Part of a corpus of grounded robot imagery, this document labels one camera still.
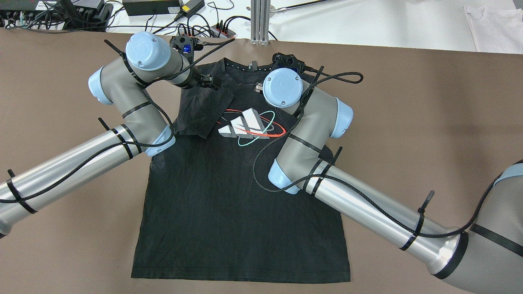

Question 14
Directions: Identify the black graphic t-shirt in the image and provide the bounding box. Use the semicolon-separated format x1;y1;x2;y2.
131;58;351;283

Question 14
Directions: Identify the reacher grabber stick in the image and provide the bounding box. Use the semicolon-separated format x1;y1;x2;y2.
270;0;332;13

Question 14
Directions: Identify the aluminium frame post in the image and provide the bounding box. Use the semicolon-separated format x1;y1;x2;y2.
250;0;270;45

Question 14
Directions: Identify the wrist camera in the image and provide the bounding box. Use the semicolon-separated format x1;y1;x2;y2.
270;53;306;74
169;34;203;56

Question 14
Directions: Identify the orange USB hub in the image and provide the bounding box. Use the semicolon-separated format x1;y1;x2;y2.
212;24;236;39

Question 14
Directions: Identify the white t-shirt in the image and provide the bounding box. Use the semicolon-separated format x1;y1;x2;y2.
463;6;523;54

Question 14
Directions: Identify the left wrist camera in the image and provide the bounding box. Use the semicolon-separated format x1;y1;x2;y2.
169;34;203;56

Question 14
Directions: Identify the black power adapter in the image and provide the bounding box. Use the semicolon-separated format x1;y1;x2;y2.
122;0;204;16

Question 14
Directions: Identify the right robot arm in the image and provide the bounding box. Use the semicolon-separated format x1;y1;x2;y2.
255;68;523;294

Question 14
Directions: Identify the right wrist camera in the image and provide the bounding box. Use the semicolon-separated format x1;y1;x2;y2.
270;53;306;74

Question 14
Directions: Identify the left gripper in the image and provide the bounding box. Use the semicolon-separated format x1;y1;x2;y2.
176;69;264;93

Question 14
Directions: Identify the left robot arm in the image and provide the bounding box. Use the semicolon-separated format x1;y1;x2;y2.
1;30;200;236

